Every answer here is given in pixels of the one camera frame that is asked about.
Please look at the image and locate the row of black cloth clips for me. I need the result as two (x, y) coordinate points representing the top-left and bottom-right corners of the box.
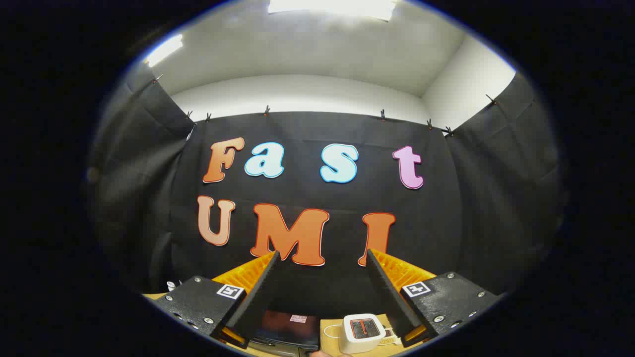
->
(151, 74), (498, 137)

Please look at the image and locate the white pop-up toaster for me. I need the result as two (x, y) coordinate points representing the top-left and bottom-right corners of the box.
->
(341, 313), (387, 354)

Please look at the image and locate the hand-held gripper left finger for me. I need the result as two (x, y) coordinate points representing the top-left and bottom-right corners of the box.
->
(149, 250), (282, 350)

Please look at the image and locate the black toaster oven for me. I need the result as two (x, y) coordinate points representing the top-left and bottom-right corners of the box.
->
(247, 310), (320, 357)

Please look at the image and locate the black backdrop cloth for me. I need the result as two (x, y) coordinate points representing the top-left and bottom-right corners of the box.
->
(87, 64), (566, 318)

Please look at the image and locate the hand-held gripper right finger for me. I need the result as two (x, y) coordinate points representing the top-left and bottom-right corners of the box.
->
(365, 248), (503, 349)

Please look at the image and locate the ceiling light panel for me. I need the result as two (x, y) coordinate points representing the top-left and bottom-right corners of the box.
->
(145, 34), (184, 68)
(268, 0), (397, 21)

